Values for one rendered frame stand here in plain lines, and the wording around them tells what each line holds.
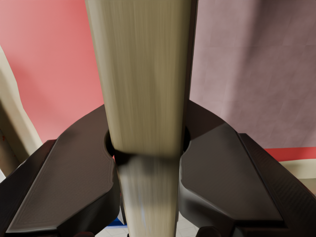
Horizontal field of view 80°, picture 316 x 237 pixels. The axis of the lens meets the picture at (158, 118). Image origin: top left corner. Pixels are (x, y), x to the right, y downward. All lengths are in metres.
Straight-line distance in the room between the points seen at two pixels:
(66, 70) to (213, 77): 0.19
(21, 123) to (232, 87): 0.31
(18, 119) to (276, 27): 0.36
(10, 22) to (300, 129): 0.42
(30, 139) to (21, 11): 0.18
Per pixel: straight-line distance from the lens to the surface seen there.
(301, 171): 0.47
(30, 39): 0.28
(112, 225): 0.40
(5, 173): 0.38
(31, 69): 0.29
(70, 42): 0.26
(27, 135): 0.36
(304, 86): 0.34
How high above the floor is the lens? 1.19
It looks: 57 degrees down
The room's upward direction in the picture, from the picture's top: 176 degrees clockwise
